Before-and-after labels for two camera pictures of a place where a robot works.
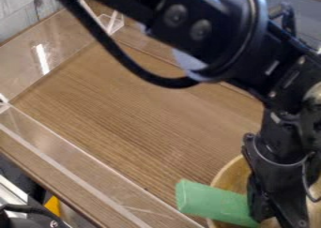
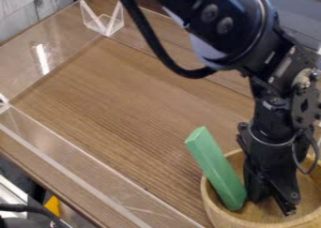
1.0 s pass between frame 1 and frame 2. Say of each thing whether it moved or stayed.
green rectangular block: moved
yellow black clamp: stayed
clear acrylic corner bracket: stayed
